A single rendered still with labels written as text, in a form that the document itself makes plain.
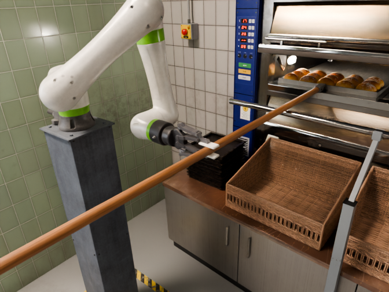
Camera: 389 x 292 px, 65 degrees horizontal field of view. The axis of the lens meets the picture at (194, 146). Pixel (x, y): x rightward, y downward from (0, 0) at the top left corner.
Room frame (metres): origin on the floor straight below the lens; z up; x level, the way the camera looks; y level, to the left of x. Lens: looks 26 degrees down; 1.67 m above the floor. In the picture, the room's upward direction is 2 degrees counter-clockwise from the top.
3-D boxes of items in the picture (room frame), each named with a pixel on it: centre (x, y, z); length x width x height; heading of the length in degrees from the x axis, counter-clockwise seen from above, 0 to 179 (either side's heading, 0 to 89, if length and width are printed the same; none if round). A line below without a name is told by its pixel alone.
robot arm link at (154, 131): (1.11, 0.12, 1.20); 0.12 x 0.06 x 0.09; 138
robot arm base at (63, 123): (1.25, 0.53, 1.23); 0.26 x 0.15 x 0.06; 52
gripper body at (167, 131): (1.06, 0.07, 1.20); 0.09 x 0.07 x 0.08; 48
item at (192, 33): (2.23, 0.01, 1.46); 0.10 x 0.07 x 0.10; 47
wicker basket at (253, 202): (1.43, -0.53, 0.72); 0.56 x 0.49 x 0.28; 47
